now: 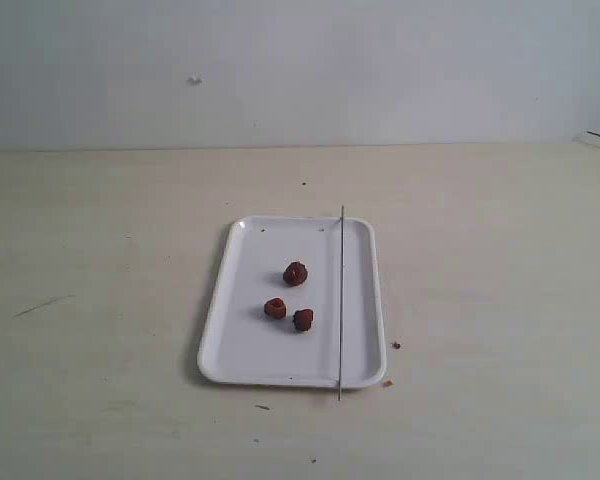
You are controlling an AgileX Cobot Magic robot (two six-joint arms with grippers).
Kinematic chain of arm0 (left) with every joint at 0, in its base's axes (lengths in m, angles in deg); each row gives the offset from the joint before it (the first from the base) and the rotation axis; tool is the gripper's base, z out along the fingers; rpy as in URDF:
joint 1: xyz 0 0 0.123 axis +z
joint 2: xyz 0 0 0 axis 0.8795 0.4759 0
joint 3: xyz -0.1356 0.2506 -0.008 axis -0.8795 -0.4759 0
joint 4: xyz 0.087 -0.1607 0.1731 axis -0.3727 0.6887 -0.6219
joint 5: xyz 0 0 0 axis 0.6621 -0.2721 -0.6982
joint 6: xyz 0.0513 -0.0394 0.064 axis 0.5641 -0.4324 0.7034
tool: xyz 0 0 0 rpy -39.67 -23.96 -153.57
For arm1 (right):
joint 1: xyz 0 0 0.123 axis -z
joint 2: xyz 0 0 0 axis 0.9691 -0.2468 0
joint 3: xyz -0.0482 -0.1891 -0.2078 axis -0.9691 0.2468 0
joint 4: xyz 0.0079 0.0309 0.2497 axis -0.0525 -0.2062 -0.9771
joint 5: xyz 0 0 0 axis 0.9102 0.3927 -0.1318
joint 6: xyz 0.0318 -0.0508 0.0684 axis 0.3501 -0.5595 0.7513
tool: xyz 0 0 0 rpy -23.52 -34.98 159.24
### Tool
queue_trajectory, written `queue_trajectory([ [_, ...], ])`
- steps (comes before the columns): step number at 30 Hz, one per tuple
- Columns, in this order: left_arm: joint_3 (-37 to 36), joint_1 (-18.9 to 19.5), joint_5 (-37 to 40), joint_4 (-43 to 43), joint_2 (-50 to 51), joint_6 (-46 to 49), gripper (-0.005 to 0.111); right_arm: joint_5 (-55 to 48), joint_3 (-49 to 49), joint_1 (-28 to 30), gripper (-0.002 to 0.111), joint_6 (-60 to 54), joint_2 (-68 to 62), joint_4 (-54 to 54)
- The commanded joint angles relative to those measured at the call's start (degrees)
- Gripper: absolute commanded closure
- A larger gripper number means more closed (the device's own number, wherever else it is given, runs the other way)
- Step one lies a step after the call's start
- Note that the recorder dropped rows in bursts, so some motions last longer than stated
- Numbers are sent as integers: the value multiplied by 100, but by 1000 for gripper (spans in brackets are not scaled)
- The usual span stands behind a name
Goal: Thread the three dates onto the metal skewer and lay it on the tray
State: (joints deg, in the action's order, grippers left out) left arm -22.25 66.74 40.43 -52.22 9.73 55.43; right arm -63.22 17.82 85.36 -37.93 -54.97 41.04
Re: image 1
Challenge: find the red meat piece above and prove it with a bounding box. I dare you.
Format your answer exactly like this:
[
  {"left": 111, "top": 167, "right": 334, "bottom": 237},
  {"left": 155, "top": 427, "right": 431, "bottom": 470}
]
[
  {"left": 283, "top": 261, "right": 308, "bottom": 287},
  {"left": 293, "top": 308, "right": 314, "bottom": 332},
  {"left": 264, "top": 297, "right": 287, "bottom": 320}
]

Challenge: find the thin metal skewer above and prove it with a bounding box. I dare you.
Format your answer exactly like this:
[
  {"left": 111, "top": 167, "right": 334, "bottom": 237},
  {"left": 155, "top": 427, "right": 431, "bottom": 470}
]
[{"left": 337, "top": 205, "right": 345, "bottom": 402}]

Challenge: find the white rectangular plastic tray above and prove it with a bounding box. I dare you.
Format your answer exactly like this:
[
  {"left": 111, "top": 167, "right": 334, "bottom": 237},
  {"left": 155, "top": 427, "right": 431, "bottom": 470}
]
[{"left": 197, "top": 216, "right": 387, "bottom": 390}]

